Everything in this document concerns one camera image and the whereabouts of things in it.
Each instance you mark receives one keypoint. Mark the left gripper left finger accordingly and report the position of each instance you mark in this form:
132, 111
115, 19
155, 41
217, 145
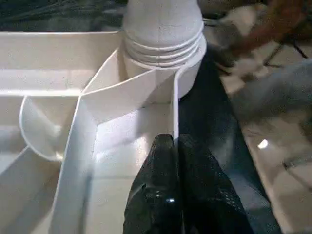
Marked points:
156, 195

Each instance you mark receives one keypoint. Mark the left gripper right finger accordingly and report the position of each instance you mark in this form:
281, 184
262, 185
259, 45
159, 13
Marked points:
207, 200

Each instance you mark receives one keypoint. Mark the white plastic table top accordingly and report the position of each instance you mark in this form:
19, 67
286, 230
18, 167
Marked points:
48, 80

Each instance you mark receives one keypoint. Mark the white plastic table leg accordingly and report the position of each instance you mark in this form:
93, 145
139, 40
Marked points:
161, 29

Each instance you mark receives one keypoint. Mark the black work mat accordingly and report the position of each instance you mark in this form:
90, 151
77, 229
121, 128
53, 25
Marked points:
207, 109

